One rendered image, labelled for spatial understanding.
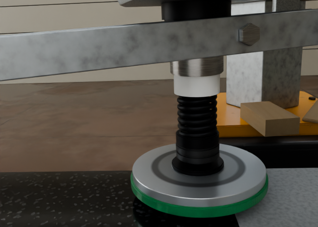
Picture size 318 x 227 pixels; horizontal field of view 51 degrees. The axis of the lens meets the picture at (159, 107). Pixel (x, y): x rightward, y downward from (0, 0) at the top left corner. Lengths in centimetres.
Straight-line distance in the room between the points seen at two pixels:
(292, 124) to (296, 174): 36
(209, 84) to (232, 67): 79
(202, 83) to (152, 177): 16
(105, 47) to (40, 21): 656
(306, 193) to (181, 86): 27
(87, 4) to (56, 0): 60
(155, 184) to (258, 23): 26
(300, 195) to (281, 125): 42
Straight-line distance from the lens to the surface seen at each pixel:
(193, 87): 48
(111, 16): 656
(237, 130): 107
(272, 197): 57
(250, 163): 57
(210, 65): 47
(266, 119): 96
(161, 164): 56
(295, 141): 107
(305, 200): 58
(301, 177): 65
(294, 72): 128
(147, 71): 653
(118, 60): 42
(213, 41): 45
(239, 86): 125
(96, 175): 65
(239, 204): 48
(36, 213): 56
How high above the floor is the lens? 110
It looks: 14 degrees down
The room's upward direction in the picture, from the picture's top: 2 degrees counter-clockwise
